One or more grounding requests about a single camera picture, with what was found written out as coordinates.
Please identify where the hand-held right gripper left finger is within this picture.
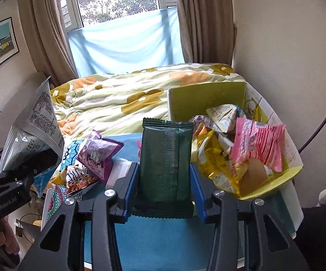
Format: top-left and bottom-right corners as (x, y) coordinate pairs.
(18, 162), (140, 271)

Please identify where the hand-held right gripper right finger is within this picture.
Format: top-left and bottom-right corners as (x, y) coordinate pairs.
(190, 164), (310, 271)

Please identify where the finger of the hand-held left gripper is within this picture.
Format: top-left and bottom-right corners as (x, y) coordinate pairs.
(29, 150), (62, 177)

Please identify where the blue snack packet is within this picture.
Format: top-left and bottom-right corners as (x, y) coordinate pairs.
(33, 165), (61, 198)

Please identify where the yellow snack packet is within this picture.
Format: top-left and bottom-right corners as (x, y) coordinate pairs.
(192, 131), (250, 194)

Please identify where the dark green snack packet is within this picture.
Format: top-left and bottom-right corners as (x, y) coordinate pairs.
(139, 118), (194, 204)

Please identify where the purple snack packet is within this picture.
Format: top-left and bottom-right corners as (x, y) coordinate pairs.
(77, 130), (124, 184)

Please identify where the orange silver snack packet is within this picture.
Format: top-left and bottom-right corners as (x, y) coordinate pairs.
(190, 115), (217, 139)

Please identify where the pink snack packet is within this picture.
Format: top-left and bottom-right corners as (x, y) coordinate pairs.
(231, 117), (286, 173)

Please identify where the white red-print snack packet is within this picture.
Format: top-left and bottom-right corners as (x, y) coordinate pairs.
(206, 104), (247, 133)

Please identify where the green cardboard box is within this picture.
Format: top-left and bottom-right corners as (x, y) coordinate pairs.
(167, 82), (305, 201)

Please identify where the clear plastic packet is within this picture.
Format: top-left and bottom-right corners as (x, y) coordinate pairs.
(106, 158), (138, 187)

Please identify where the blue lap table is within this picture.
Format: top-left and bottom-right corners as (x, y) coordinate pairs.
(82, 134), (302, 271)

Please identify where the floral striped duvet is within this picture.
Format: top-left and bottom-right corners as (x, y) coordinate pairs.
(49, 62), (246, 136)

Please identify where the brown curtain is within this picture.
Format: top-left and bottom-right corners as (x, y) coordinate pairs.
(18, 0), (79, 87)
(173, 0), (238, 70)

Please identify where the light blue window cloth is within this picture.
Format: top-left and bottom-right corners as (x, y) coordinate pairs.
(67, 7), (185, 78)

